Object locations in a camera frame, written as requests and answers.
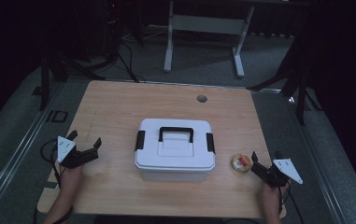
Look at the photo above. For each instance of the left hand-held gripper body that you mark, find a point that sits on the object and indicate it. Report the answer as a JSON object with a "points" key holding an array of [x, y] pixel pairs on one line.
{"points": [[76, 158]]}

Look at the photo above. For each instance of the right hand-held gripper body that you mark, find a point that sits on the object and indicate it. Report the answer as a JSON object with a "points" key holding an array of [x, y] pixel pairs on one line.
{"points": [[272, 175]]}

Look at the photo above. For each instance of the small round tin red label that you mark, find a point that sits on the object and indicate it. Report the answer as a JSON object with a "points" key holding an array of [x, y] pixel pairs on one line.
{"points": [[241, 163]]}

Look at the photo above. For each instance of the person's right hand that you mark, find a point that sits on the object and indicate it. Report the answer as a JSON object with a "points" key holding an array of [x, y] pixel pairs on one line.
{"points": [[270, 194]]}

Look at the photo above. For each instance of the person's left hand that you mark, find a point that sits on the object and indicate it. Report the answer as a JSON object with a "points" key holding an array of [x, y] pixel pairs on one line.
{"points": [[70, 179]]}

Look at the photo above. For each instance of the black stand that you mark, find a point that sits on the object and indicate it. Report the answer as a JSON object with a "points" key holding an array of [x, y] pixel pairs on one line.
{"points": [[300, 93], [45, 84]]}

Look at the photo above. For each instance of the black rectangular floor frame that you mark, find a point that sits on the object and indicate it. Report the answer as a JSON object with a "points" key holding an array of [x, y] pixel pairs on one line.
{"points": [[53, 116]]}

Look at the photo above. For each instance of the metal floor rail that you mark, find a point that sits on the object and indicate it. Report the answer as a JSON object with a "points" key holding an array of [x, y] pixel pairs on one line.
{"points": [[20, 146], [319, 168]]}

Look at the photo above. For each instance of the white metal desk frame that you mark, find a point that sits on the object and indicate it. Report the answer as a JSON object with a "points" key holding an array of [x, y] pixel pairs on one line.
{"points": [[210, 25]]}

